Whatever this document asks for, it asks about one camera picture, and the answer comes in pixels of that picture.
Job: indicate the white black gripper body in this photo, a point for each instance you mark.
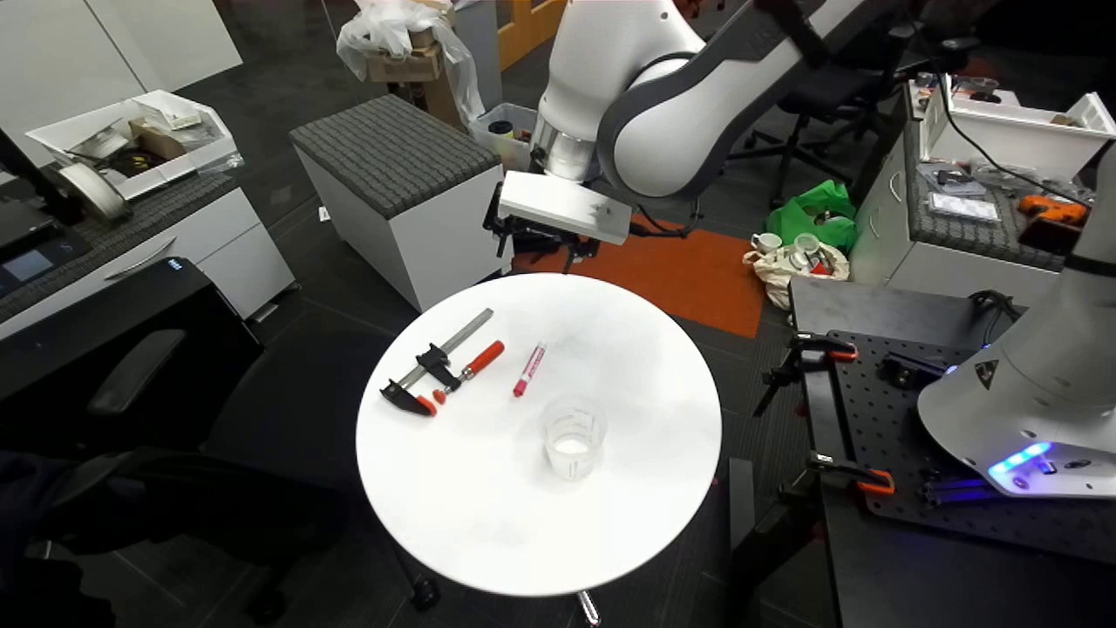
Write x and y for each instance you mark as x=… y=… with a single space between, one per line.
x=564 y=206

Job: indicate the red and white marker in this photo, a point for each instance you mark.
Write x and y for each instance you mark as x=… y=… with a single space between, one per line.
x=527 y=371

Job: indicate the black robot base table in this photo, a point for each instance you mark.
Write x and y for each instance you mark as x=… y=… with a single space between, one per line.
x=929 y=559

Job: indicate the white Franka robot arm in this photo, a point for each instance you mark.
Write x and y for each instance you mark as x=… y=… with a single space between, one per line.
x=675 y=128

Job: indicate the clear plastic cup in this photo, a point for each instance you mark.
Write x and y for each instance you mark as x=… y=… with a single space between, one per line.
x=573 y=441

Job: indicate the small grey bin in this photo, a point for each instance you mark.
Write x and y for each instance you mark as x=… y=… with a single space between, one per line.
x=508 y=128

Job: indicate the white cabinet with grey cushion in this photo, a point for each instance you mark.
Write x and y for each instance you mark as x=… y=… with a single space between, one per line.
x=394 y=221

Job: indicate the orange floor mat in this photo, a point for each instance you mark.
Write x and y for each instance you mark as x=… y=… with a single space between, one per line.
x=685 y=280

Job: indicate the red black bar clamp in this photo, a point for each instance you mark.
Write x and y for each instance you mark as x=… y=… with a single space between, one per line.
x=476 y=360

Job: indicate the white printed tote bag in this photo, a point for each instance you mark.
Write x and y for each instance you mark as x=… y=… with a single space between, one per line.
x=804 y=263

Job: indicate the white plastic bag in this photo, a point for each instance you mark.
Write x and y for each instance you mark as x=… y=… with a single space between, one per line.
x=384 y=30

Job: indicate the green bag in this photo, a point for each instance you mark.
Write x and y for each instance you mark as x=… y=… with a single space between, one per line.
x=815 y=213

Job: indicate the small orange black clamp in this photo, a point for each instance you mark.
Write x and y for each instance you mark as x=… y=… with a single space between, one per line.
x=861 y=477
x=815 y=350

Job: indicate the black swivel chair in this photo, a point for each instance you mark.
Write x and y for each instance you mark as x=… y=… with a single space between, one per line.
x=825 y=106

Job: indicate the white drawer desk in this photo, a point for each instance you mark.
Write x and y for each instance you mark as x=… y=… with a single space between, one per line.
x=221 y=248

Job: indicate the white tray of clutter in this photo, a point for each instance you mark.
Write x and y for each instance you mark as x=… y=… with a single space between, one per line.
x=177 y=115

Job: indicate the black office chair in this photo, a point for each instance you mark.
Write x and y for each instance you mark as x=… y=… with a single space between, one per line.
x=177 y=384

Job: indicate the grey equipment box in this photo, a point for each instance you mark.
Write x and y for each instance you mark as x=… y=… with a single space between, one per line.
x=964 y=228

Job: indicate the white tape roll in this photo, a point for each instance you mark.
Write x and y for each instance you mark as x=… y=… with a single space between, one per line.
x=93 y=194

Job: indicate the white open bin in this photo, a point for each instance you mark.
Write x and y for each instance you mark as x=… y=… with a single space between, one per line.
x=1025 y=135

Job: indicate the orange hand tool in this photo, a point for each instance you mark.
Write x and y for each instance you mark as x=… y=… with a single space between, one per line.
x=1050 y=209

